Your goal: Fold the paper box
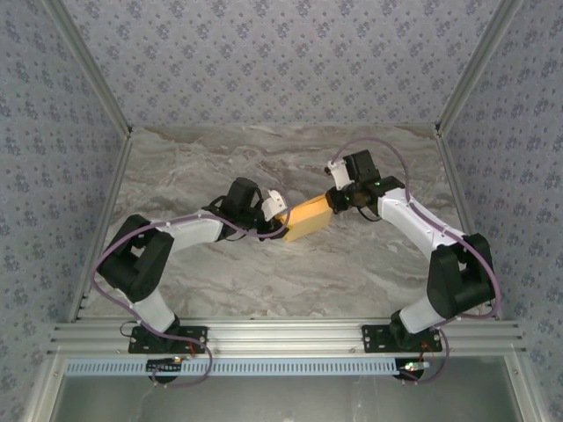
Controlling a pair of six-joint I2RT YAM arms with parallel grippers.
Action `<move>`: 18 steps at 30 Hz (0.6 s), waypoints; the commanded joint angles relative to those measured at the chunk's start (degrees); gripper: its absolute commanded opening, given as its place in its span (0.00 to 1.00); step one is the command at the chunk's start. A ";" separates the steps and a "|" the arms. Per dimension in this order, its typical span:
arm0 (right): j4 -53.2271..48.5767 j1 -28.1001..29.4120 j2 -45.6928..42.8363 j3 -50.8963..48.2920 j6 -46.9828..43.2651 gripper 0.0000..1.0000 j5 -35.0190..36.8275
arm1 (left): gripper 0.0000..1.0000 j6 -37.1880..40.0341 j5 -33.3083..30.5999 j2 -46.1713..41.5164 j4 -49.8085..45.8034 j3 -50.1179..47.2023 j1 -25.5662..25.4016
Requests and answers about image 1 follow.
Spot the thin black right gripper cable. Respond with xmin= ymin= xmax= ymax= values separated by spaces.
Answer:
xmin=357 ymin=205 xmax=383 ymax=224

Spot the aluminium frame post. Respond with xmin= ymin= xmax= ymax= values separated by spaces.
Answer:
xmin=434 ymin=0 xmax=525 ymax=138
xmin=43 ymin=0 xmax=134 ymax=138

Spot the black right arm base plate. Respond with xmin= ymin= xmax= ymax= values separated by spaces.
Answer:
xmin=361 ymin=324 xmax=443 ymax=354

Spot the aluminium mounting rail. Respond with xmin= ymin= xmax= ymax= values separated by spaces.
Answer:
xmin=47 ymin=319 xmax=527 ymax=355

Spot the yellow paper box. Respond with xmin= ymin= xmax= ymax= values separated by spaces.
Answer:
xmin=281 ymin=195 xmax=334 ymax=244

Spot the grey slotted cable duct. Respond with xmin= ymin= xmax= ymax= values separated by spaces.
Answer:
xmin=63 ymin=356 xmax=435 ymax=377

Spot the small circuit board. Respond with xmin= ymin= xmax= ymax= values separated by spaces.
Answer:
xmin=147 ymin=357 xmax=184 ymax=373
xmin=398 ymin=360 xmax=430 ymax=375

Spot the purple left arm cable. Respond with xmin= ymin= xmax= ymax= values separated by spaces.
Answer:
xmin=90 ymin=193 xmax=292 ymax=389

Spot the grey metal panel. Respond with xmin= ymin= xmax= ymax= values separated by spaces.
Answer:
xmin=26 ymin=353 xmax=543 ymax=422

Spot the aluminium table side rail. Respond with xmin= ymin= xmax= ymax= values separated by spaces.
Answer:
xmin=68 ymin=131 xmax=134 ymax=323

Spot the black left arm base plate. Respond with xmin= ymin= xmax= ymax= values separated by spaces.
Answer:
xmin=128 ymin=324 xmax=208 ymax=355

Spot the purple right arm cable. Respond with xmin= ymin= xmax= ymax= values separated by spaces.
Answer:
xmin=329 ymin=136 xmax=503 ymax=386

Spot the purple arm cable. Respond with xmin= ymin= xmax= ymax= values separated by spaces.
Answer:
xmin=329 ymin=136 xmax=503 ymax=386
xmin=90 ymin=193 xmax=292 ymax=389

